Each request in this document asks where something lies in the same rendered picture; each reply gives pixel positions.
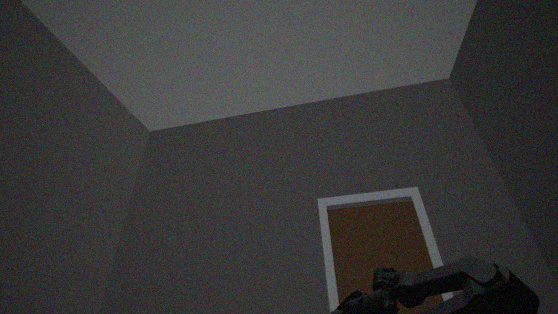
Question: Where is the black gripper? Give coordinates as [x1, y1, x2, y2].
[330, 290, 372, 314]

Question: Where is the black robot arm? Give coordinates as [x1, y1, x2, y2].
[366, 255, 539, 314]

